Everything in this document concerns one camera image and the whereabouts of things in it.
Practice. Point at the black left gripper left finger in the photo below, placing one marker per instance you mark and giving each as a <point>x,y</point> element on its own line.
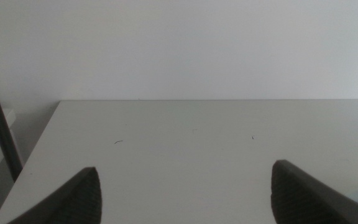
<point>73,202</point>

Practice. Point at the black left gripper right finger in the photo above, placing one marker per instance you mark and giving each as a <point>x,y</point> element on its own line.
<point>300,199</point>

